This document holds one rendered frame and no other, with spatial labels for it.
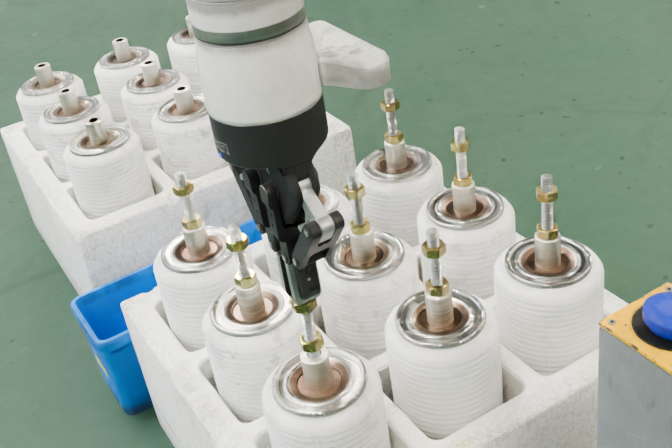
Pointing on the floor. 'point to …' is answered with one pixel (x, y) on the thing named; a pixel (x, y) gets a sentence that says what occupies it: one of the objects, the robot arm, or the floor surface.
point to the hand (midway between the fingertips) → (299, 273)
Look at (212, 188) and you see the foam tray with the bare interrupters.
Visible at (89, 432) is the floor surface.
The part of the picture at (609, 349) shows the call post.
